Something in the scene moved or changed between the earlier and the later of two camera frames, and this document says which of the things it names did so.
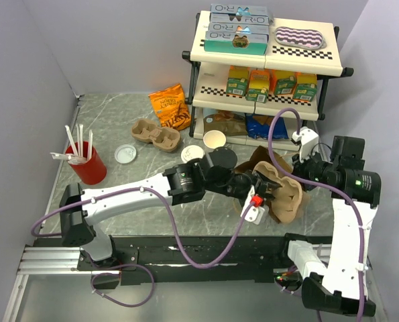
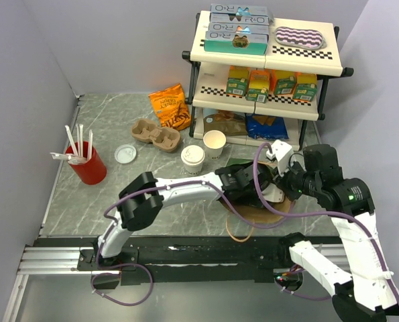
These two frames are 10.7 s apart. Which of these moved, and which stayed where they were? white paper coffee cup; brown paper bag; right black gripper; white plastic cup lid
Moved: right black gripper; brown paper bag
Stayed: white paper coffee cup; white plastic cup lid
